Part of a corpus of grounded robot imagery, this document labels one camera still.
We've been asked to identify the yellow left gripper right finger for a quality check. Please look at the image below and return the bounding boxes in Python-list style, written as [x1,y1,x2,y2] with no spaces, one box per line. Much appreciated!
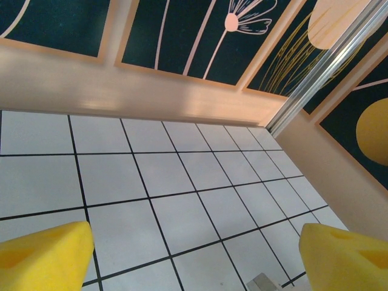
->
[299,222,388,291]

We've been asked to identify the orange disc and leaves panel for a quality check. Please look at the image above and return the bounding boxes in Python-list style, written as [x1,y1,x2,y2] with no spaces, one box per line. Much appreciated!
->
[0,0,118,65]

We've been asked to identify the flower wall panel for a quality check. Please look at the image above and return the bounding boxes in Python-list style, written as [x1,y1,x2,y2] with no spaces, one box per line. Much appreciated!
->
[114,0,304,90]

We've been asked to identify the cream disc wall panel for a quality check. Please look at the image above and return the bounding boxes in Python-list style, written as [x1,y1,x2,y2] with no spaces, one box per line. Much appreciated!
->
[242,0,380,98]

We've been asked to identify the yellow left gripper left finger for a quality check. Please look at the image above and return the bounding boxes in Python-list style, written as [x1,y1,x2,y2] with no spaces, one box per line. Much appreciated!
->
[0,221,95,291]

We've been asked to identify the aluminium corner post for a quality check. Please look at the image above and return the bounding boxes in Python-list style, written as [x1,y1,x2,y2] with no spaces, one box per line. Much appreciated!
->
[266,0,388,139]

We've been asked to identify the feather and yellow disc panel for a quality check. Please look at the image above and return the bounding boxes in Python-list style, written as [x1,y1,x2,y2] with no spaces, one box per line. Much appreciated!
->
[315,65,388,193]

